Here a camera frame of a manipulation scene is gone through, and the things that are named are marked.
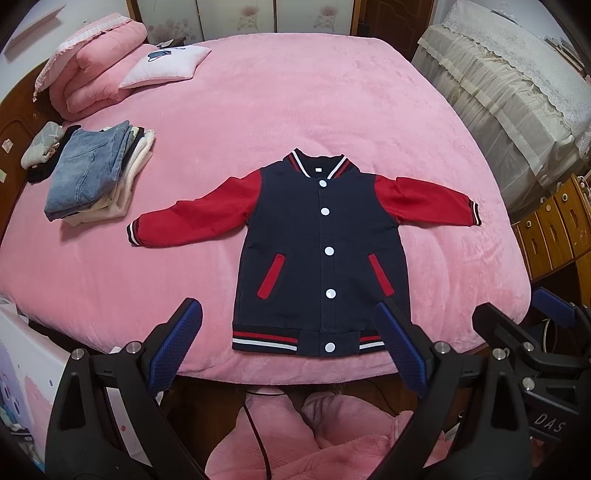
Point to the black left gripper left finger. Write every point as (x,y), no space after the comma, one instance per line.
(141,370)

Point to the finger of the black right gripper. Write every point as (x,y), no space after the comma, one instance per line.
(499,331)
(566,314)

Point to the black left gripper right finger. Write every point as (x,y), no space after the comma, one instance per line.
(470,422)

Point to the navy red varsity jacket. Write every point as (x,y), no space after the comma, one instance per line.
(322,249)

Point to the wooden drawer cabinet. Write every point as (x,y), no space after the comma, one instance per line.
(557,233)

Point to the white pink cardboard box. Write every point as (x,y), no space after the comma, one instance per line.
(27,382)

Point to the pink fleece trousers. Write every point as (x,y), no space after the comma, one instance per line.
(332,436)

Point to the folded cream garment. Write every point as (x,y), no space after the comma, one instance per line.
(115,204)

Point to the beige lace covered furniture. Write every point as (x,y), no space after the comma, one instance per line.
(526,108)

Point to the folded blue jeans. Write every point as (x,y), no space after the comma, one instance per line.
(89,166)

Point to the pink plush bed cover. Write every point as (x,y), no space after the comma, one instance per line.
(253,100)

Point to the grey patterned folded cloth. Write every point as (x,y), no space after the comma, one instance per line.
(43,145)

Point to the wooden headboard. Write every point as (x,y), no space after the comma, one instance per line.
(21,119)

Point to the folded pink quilt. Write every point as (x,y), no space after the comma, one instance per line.
(84,74)

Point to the white printed pillow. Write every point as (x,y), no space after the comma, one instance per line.
(164,66)

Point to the floral wardrobe doors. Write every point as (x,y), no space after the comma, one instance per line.
(200,20)

